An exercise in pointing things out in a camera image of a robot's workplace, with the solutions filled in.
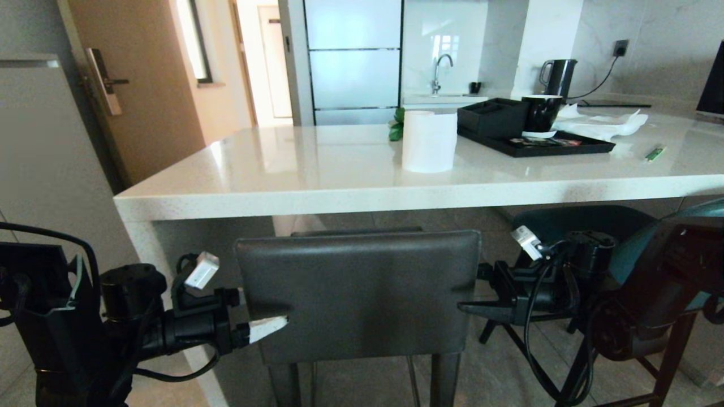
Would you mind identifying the chrome sink faucet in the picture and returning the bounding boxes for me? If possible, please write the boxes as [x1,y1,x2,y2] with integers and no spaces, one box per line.
[432,54,455,96]

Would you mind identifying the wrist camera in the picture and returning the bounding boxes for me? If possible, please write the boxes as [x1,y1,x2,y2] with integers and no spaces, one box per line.
[511,225,558,266]
[172,252,227,317]

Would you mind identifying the green plant leaves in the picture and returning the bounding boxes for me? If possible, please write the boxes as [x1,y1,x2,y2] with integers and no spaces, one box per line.
[388,107,406,142]

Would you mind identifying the frosted glass cabinet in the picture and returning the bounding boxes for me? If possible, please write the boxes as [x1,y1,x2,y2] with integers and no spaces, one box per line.
[303,0,404,126]

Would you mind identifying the brown wooden door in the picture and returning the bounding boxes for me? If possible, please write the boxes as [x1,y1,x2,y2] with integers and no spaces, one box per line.
[55,0,206,188]

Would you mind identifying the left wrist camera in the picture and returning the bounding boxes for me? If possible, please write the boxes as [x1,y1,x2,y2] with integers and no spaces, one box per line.
[172,252,227,317]

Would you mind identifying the black kettle power cord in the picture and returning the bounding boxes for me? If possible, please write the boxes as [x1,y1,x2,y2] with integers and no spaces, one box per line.
[567,53,624,101]

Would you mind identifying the metal door handle lock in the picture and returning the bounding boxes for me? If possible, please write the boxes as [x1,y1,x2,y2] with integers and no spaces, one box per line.
[84,47,130,117]

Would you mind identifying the black cable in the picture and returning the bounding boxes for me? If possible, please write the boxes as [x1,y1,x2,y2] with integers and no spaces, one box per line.
[523,242,597,405]
[131,346,222,383]
[0,222,102,306]

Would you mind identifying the black monitor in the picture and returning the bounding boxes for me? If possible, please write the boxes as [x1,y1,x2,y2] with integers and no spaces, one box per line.
[695,40,724,120]

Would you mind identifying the white stone kitchen counter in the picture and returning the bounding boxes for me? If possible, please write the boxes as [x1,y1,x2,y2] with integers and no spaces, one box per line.
[113,105,724,407]

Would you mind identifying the grey leather bar stool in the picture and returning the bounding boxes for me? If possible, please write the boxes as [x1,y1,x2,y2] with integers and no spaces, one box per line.
[235,228,482,407]

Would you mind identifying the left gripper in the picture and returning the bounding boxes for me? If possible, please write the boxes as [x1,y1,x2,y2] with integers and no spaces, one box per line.
[144,288,289,362]

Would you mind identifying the teal bar stool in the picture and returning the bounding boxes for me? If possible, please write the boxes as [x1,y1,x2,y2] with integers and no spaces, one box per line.
[480,198,724,407]

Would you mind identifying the black serving tray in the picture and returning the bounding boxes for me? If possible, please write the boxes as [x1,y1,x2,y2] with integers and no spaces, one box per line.
[457,127,616,158]

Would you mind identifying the black mug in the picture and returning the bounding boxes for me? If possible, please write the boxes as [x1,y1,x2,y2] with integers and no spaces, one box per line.
[521,94,564,134]

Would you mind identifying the white refrigerator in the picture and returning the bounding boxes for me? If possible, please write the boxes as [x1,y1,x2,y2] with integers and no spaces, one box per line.
[0,54,141,283]

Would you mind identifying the white crumpled paper napkin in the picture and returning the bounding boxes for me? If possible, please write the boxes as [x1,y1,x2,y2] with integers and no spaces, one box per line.
[551,104,649,142]

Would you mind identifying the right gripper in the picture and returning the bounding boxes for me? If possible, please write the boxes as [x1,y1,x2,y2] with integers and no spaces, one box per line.
[457,260,567,328]

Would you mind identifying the white paper towel roll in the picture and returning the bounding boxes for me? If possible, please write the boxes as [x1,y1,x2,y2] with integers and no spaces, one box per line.
[402,110,458,174]

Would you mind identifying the black electric kettle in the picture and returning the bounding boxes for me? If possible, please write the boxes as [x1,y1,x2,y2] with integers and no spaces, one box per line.
[539,59,579,100]

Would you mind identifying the black organizer box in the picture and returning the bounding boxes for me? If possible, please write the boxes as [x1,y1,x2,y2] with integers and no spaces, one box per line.
[457,98,530,140]

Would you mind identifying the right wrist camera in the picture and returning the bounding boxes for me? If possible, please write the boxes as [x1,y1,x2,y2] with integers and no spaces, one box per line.
[511,225,558,266]

